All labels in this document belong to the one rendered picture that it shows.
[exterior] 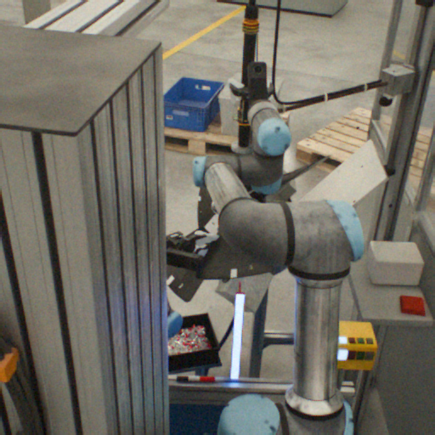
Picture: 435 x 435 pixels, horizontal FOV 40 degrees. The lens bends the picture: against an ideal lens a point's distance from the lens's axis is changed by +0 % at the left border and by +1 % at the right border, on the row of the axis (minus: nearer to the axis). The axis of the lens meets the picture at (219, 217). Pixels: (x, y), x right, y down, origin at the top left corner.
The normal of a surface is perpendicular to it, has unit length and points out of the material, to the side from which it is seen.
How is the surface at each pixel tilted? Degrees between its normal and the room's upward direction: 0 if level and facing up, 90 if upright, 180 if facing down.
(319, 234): 58
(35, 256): 90
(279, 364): 0
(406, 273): 90
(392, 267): 90
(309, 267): 77
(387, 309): 0
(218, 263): 16
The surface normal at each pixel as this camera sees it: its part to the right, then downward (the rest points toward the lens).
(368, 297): 0.04, -0.84
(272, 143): 0.16, 0.55
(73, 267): -0.20, 0.53
